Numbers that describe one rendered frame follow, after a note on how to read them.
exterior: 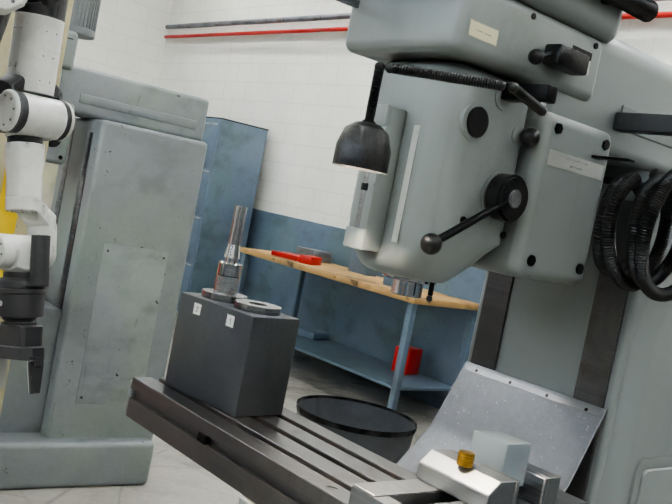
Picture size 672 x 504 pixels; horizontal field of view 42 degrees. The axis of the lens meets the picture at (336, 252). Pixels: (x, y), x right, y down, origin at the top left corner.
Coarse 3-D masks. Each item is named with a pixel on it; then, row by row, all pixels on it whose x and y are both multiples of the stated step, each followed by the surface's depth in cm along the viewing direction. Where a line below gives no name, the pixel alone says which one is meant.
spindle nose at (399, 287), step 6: (396, 282) 134; (402, 282) 133; (408, 282) 133; (396, 288) 134; (402, 288) 133; (408, 288) 133; (414, 288) 133; (420, 288) 134; (402, 294) 133; (408, 294) 133; (414, 294) 134; (420, 294) 135
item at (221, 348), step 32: (192, 320) 169; (224, 320) 162; (256, 320) 158; (288, 320) 163; (192, 352) 168; (224, 352) 161; (256, 352) 159; (288, 352) 165; (192, 384) 167; (224, 384) 161; (256, 384) 160
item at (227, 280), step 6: (222, 270) 170; (228, 270) 170; (234, 270) 170; (240, 270) 171; (216, 276) 171; (222, 276) 170; (228, 276) 170; (234, 276) 170; (216, 282) 171; (222, 282) 170; (228, 282) 170; (234, 282) 170; (216, 288) 170; (222, 288) 170; (228, 288) 170; (234, 288) 171; (228, 294) 170; (234, 294) 171
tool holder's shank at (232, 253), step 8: (240, 208) 170; (240, 216) 170; (232, 224) 171; (240, 224) 170; (232, 232) 170; (240, 232) 171; (232, 240) 170; (240, 240) 171; (232, 248) 170; (232, 256) 170
